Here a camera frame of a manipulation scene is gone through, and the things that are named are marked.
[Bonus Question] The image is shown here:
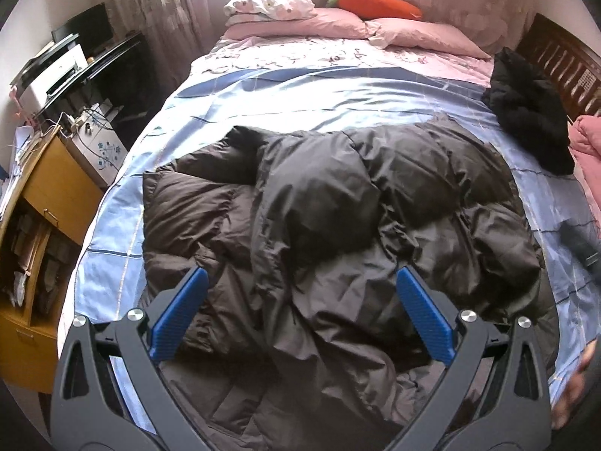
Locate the pink pillow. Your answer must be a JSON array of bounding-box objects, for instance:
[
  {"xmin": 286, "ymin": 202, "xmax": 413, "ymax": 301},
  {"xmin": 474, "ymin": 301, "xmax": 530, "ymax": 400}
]
[
  {"xmin": 220, "ymin": 7, "xmax": 371, "ymax": 41},
  {"xmin": 366, "ymin": 17, "xmax": 494, "ymax": 59}
]

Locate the bed with blue patterned sheet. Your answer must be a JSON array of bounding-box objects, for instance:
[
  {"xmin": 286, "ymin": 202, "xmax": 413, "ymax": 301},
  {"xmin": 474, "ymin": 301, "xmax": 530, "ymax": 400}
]
[{"xmin": 59, "ymin": 33, "xmax": 601, "ymax": 451}]

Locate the black computer desk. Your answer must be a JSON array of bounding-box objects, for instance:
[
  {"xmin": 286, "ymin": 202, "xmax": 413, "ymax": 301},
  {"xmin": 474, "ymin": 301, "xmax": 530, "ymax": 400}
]
[{"xmin": 35, "ymin": 32, "xmax": 156, "ymax": 151}]

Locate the orange carrot plush toy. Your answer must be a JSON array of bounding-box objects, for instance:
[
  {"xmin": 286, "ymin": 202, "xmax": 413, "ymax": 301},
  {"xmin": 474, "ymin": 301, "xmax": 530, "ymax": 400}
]
[{"xmin": 325, "ymin": 0, "xmax": 422, "ymax": 21}]

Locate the white printer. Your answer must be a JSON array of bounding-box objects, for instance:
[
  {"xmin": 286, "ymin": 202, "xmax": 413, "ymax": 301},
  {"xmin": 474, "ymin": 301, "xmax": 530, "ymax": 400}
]
[{"xmin": 9, "ymin": 34, "xmax": 90, "ymax": 114}]

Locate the white floral pillow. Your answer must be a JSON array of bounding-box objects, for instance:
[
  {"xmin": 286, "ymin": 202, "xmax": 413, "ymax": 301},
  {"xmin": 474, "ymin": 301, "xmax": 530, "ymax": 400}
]
[{"xmin": 223, "ymin": 0, "xmax": 316, "ymax": 20}]

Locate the dark wooden headboard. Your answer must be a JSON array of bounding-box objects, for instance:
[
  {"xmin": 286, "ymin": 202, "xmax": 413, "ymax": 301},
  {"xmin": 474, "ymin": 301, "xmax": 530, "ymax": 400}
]
[{"xmin": 514, "ymin": 12, "xmax": 601, "ymax": 118}]

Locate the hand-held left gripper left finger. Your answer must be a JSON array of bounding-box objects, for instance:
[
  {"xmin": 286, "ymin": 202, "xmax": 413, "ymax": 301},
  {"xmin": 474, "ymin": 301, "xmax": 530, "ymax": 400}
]
[{"xmin": 49, "ymin": 265, "xmax": 210, "ymax": 451}]

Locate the white floral computer case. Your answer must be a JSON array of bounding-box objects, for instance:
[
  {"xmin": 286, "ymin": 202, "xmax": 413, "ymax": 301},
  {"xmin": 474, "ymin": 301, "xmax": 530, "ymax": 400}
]
[{"xmin": 66, "ymin": 102, "xmax": 130, "ymax": 189}]

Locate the pile of papers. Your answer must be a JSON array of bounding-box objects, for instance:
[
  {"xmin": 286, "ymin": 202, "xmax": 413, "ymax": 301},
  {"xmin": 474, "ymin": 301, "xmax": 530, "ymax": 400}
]
[{"xmin": 0, "ymin": 124, "xmax": 38, "ymax": 207}]

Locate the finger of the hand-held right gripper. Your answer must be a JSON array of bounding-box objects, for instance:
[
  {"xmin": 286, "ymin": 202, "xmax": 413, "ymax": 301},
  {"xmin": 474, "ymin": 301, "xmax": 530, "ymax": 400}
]
[{"xmin": 559, "ymin": 221, "xmax": 601, "ymax": 285}]

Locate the person's right hand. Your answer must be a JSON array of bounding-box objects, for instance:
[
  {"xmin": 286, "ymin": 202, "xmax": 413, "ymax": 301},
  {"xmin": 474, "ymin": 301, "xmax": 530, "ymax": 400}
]
[{"xmin": 550, "ymin": 342, "xmax": 601, "ymax": 430}]

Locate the yellow wooden cabinet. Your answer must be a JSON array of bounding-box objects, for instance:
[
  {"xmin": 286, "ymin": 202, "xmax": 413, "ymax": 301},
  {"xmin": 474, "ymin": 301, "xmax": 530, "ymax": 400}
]
[{"xmin": 0, "ymin": 124, "xmax": 105, "ymax": 393}]

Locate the black jacket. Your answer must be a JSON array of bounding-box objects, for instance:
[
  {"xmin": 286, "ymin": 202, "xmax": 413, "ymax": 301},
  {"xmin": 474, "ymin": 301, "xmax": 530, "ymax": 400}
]
[{"xmin": 480, "ymin": 47, "xmax": 576, "ymax": 174}]

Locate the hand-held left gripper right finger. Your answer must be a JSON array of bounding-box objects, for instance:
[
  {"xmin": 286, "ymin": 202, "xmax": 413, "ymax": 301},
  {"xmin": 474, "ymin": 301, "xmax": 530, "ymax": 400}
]
[{"xmin": 396, "ymin": 265, "xmax": 551, "ymax": 451}]

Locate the folded pink quilt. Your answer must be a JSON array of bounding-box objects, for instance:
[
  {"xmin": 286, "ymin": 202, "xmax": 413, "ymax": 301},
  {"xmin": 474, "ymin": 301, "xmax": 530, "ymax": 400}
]
[{"xmin": 568, "ymin": 115, "xmax": 601, "ymax": 207}]

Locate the black computer monitor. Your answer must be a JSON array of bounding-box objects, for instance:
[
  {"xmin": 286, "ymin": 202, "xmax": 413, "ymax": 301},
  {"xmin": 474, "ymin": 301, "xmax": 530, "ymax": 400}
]
[{"xmin": 51, "ymin": 3, "xmax": 114, "ymax": 57}]

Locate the brown hooded puffer jacket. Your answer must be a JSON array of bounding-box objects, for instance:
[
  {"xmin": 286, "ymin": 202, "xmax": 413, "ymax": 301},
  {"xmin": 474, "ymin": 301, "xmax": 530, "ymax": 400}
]
[{"xmin": 141, "ymin": 115, "xmax": 559, "ymax": 451}]

